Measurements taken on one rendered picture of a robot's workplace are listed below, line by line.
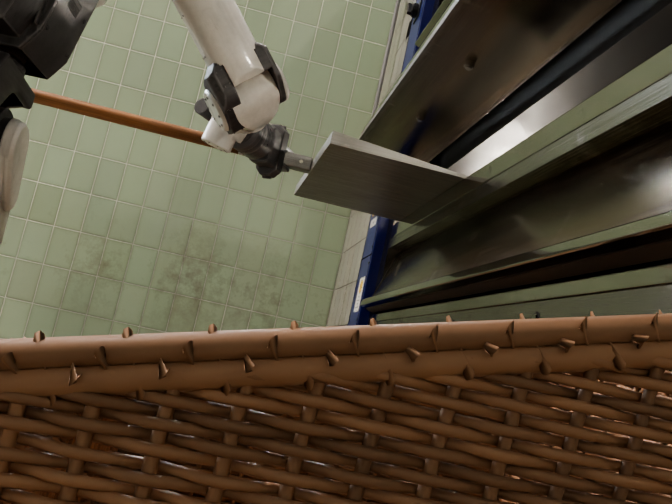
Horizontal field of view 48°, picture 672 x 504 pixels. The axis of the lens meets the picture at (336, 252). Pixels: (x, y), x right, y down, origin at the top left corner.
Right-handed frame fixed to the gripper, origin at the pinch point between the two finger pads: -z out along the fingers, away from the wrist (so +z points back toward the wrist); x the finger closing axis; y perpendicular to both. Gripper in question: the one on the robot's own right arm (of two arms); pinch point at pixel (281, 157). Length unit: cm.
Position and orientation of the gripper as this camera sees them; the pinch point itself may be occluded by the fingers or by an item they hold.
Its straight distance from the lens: 176.4
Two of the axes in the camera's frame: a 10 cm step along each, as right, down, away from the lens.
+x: 2.1, -9.7, 1.6
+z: -4.1, -2.3, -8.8
